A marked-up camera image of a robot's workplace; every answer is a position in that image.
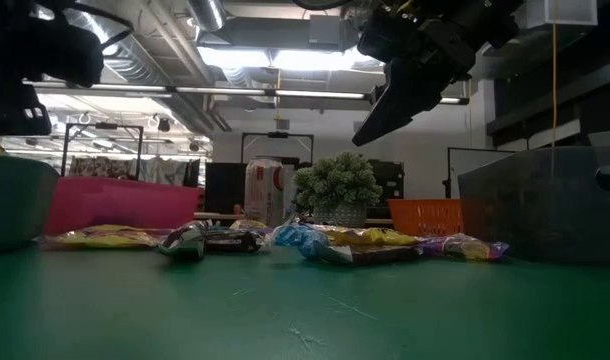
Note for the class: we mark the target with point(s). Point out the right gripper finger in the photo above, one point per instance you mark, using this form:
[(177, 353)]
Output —
[(405, 95)]

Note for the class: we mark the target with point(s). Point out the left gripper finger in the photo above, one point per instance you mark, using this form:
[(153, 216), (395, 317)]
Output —
[(15, 112)]

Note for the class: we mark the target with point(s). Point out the blue lollipop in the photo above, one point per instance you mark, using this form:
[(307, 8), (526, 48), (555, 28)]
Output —
[(300, 239)]

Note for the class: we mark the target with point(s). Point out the brown Hershey's chocolate bar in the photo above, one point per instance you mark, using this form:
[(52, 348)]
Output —
[(232, 241), (185, 242), (375, 254)]

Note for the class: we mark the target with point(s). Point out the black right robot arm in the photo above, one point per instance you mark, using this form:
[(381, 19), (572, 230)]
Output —
[(505, 17)]

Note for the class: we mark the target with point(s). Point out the purple candy packet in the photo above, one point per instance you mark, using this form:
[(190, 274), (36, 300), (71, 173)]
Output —
[(465, 247)]

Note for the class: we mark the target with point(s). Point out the black cabinet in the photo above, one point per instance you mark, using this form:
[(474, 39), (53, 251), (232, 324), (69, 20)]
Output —
[(390, 180)]

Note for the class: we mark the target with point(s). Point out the teal plastic bin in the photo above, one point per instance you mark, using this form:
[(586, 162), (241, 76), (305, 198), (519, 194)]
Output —
[(17, 200)]

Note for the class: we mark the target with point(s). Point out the patterned hanging cloth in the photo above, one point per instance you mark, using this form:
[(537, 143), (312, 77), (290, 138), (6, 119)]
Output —
[(100, 167)]

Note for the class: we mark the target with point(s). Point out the grey ceiling box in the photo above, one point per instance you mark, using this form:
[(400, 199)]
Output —
[(325, 30)]

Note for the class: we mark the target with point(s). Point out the whiteboard on black stand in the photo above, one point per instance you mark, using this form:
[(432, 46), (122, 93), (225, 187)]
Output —
[(480, 172)]

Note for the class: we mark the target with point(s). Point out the artificial plant in pot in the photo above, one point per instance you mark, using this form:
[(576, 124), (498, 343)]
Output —
[(337, 185)]

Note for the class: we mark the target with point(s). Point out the orange plastic basket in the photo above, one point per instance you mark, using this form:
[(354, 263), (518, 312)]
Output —
[(425, 217)]

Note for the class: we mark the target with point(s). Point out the red plastic bin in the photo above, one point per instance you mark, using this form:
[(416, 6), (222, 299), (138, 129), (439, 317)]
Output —
[(125, 205)]

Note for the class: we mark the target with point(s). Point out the silver soda can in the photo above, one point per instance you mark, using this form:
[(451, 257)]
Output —
[(264, 190)]

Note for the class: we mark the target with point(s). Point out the grey translucent plastic bin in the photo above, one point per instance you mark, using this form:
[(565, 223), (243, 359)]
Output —
[(535, 210)]

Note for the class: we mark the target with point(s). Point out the long ceiling light strip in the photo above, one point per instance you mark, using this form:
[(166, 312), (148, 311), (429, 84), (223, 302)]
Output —
[(225, 91)]

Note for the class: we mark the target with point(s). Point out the black monitor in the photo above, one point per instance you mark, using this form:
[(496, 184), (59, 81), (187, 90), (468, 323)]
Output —
[(225, 187)]

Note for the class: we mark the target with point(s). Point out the green table mat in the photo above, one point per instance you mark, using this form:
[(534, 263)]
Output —
[(305, 310)]

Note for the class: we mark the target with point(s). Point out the black frame stand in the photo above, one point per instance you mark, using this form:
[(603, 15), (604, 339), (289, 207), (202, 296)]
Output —
[(277, 134), (102, 126)]

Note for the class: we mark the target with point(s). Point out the silver ceiling duct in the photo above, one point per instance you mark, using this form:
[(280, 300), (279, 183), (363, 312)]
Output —
[(207, 15)]

